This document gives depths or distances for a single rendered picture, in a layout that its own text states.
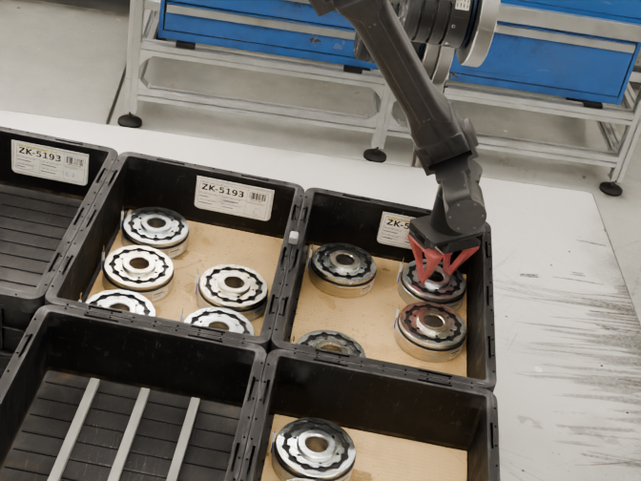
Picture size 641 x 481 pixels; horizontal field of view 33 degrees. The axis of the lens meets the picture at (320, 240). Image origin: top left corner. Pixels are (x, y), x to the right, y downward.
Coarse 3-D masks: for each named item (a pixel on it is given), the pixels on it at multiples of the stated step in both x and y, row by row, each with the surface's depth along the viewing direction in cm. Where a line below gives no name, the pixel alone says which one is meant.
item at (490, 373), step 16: (304, 192) 171; (320, 192) 172; (336, 192) 172; (304, 208) 167; (400, 208) 172; (416, 208) 172; (304, 224) 164; (288, 272) 153; (288, 288) 150; (288, 304) 147; (272, 336) 142; (304, 352) 140; (320, 352) 140; (336, 352) 141; (384, 368) 140; (400, 368) 140; (416, 368) 141; (464, 384) 140; (480, 384) 140
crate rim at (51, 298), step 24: (120, 168) 168; (192, 168) 172; (216, 168) 172; (96, 216) 157; (72, 264) 148; (48, 288) 142; (96, 312) 140; (120, 312) 141; (240, 336) 141; (264, 336) 141
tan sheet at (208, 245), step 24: (120, 240) 170; (192, 240) 173; (216, 240) 174; (240, 240) 175; (264, 240) 176; (192, 264) 168; (216, 264) 169; (240, 264) 170; (264, 264) 171; (96, 288) 159; (192, 288) 163; (168, 312) 158; (192, 312) 158; (264, 312) 161
